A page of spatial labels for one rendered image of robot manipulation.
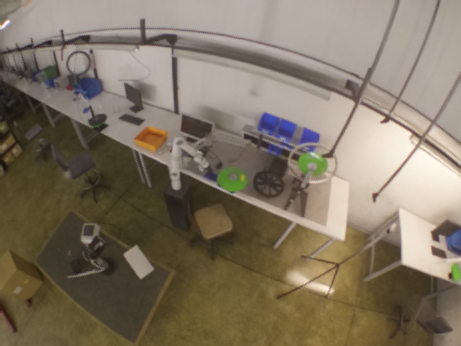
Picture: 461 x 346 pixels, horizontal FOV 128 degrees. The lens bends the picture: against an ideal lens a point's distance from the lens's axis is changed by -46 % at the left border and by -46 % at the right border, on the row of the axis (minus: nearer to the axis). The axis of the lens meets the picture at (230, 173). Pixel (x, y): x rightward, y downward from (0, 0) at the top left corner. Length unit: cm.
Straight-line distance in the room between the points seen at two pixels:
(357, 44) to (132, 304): 300
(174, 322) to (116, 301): 105
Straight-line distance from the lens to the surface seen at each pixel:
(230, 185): 204
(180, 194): 225
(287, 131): 261
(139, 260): 184
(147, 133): 295
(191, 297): 271
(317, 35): 221
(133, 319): 180
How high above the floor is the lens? 269
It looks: 49 degrees down
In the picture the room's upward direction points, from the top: 9 degrees clockwise
